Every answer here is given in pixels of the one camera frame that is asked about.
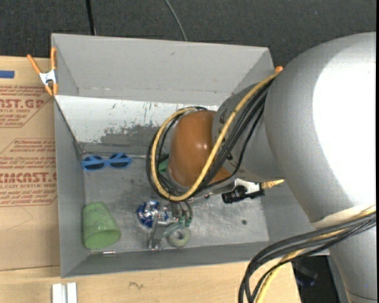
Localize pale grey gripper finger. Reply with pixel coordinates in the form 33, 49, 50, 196
148, 211, 169, 251

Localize blue and white crumpled ball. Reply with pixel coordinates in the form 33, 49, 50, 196
136, 199, 170, 229

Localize green plastic cup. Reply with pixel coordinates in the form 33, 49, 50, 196
81, 201, 122, 251

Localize blue sunglasses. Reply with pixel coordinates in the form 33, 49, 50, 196
81, 152, 133, 172

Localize brown cardboard board, red print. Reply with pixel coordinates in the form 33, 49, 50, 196
0, 54, 62, 273

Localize grey metal bin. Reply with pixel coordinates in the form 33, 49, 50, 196
50, 32, 317, 279

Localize pale green ring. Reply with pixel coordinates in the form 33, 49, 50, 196
165, 227, 191, 249

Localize black cylinder on white bracket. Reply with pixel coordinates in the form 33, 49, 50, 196
221, 179, 267, 205

